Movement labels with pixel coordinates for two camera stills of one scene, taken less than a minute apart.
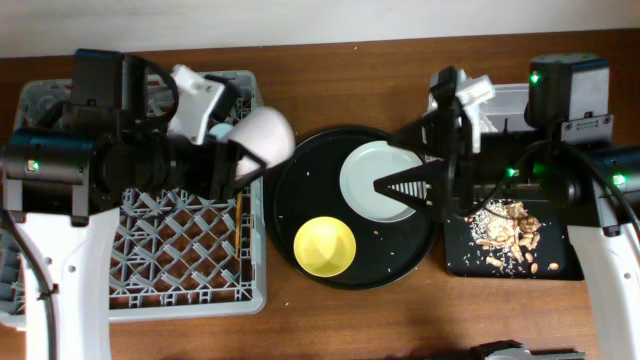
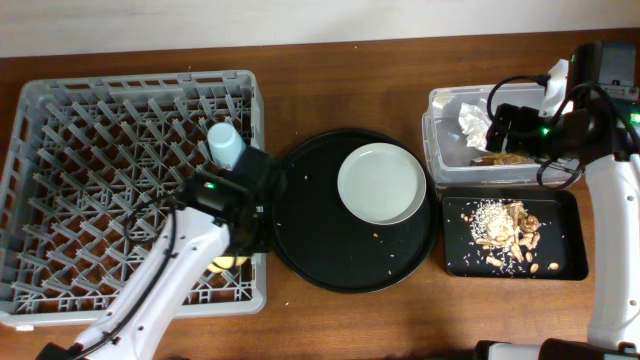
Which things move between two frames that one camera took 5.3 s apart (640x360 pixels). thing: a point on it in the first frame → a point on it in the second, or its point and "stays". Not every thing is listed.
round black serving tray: [307, 187] stays
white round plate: [364, 164] stays
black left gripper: [218, 167] → [255, 163]
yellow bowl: [324, 246] → [224, 264]
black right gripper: [451, 163] → [500, 130]
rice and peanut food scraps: [505, 234] stays
